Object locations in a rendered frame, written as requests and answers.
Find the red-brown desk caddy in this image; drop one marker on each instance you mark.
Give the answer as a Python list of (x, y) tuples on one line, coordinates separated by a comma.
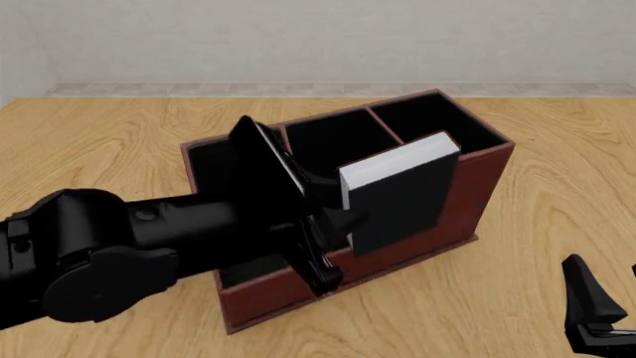
[(462, 201)]

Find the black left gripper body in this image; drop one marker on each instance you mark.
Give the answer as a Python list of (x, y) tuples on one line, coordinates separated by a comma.
[(278, 175)]

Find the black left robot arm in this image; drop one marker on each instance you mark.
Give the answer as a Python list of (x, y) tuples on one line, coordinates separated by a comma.
[(124, 238)]

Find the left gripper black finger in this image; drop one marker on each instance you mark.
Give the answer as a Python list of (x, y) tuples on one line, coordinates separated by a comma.
[(343, 225), (323, 190)]

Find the black book with white pages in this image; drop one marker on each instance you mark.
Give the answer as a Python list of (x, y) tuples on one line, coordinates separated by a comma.
[(397, 201)]

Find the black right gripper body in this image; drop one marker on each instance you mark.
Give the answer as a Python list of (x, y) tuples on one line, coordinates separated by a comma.
[(603, 341)]

